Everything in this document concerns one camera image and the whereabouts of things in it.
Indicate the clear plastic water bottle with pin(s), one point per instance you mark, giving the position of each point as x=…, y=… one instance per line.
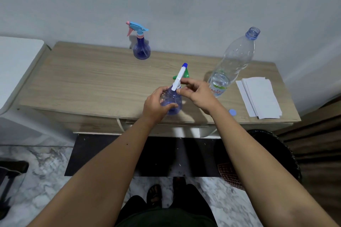
x=235, y=56

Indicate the white cabinet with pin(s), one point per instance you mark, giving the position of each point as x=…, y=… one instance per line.
x=16, y=69

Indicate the black metal stand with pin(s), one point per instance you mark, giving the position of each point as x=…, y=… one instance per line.
x=9, y=176

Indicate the black woven basket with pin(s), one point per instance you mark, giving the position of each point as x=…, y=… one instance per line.
x=277, y=149

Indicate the person's left hand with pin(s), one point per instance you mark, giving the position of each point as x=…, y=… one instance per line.
x=151, y=105

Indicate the person's black shorts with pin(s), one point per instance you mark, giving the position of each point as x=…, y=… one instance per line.
x=167, y=216

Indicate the blue spray bottle pink trigger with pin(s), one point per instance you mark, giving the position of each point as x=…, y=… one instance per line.
x=141, y=48

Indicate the person's left thumb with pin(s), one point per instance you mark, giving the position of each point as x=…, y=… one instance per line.
x=170, y=106

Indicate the person's sandalled foot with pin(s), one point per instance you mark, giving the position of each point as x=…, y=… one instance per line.
x=154, y=195
x=179, y=182

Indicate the person's right hand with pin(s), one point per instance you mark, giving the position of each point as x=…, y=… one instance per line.
x=203, y=95

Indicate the blue bottle cap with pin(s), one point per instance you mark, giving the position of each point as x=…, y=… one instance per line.
x=232, y=112

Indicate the white paper sheet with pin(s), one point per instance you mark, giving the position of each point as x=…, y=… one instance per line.
x=243, y=96
x=262, y=96

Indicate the person's left forearm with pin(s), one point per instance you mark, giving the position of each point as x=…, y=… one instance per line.
x=106, y=176

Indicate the black floor mat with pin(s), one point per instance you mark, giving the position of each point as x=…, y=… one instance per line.
x=106, y=155

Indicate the blue spray bottle green head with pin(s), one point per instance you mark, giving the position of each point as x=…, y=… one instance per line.
x=173, y=100

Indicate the person's left sandalled foot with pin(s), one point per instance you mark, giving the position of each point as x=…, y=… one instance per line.
x=154, y=195

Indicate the person's right thumb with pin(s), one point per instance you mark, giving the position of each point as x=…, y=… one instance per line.
x=184, y=91

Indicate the brown wooden panel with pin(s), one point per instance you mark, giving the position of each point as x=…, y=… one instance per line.
x=317, y=155

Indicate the person's right sandalled foot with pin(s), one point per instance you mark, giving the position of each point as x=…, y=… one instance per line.
x=179, y=182

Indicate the white marker blue cap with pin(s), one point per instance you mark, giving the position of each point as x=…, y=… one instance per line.
x=179, y=78

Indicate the light wooden desk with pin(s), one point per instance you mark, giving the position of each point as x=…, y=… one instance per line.
x=93, y=80

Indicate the person's right forearm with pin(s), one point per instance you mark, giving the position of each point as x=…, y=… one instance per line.
x=255, y=171

